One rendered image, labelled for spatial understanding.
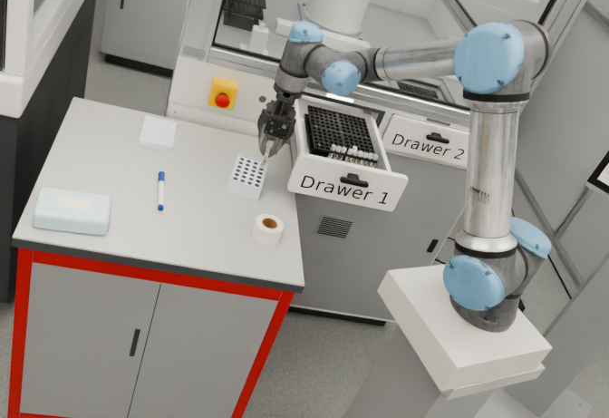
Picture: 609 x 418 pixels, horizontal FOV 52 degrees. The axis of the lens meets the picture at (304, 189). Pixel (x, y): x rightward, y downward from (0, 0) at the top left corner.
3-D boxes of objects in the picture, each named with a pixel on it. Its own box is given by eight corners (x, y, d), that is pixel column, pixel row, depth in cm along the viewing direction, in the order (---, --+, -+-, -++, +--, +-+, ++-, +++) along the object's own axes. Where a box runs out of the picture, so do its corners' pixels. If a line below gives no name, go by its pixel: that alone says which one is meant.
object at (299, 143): (387, 202, 165) (396, 184, 162) (294, 182, 159) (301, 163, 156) (364, 122, 197) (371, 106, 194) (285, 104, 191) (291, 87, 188)
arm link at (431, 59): (570, 14, 120) (365, 41, 153) (547, 15, 112) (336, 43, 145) (572, 74, 122) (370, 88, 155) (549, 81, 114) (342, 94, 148)
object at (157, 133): (171, 151, 166) (172, 147, 165) (138, 145, 164) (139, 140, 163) (175, 127, 176) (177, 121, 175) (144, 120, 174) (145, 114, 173)
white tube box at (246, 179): (257, 200, 161) (261, 189, 159) (226, 190, 160) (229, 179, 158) (265, 174, 171) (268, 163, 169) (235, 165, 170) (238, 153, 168)
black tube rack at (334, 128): (369, 180, 171) (377, 161, 167) (307, 167, 166) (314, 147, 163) (357, 136, 188) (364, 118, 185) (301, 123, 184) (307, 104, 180)
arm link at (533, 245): (535, 283, 139) (566, 237, 132) (507, 306, 129) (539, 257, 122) (490, 250, 144) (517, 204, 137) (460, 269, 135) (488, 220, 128)
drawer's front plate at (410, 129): (465, 166, 198) (481, 138, 192) (380, 147, 191) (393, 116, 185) (463, 163, 200) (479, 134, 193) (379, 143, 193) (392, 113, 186)
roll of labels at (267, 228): (271, 250, 147) (275, 238, 145) (246, 236, 149) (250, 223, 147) (284, 236, 153) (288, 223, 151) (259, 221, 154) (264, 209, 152)
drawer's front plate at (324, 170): (392, 212, 165) (409, 179, 159) (286, 190, 158) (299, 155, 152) (391, 208, 167) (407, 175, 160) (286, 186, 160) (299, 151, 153)
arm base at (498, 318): (525, 324, 142) (546, 293, 137) (480, 339, 134) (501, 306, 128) (480, 278, 152) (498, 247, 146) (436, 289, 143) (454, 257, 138)
